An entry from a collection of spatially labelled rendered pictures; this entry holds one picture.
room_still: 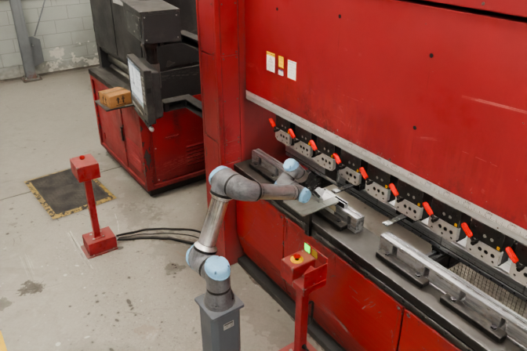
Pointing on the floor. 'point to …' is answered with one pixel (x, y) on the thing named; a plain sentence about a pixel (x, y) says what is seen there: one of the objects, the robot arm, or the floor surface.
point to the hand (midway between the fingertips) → (317, 197)
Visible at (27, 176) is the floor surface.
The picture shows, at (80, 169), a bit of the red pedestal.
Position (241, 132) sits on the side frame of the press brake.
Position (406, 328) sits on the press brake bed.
